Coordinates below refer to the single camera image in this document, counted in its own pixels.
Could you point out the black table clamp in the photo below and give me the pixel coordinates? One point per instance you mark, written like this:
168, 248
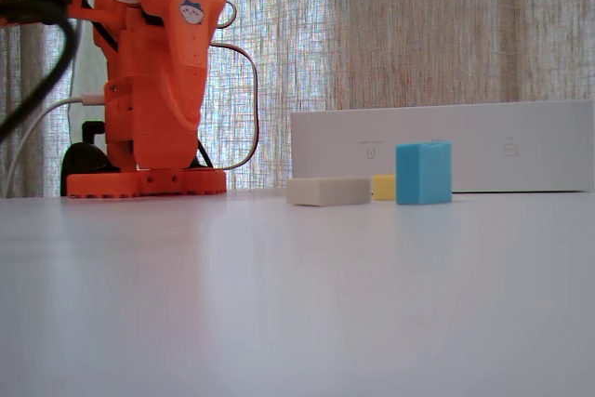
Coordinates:
83, 160

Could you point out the yellow foam cuboid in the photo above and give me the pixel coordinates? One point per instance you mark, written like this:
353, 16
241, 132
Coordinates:
383, 188

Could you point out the white foam cuboid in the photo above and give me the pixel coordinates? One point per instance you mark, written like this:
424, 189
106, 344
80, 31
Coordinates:
325, 191

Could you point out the beige woven curtain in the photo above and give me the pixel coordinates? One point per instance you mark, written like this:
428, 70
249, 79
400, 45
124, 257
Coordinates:
372, 20

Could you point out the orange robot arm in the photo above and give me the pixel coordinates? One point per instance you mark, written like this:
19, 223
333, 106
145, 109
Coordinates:
149, 141

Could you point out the blue foam cuboid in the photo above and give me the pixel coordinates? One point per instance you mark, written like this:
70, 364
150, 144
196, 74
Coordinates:
423, 174

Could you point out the white cardboard box bin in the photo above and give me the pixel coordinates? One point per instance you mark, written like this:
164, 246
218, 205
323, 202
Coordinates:
511, 160

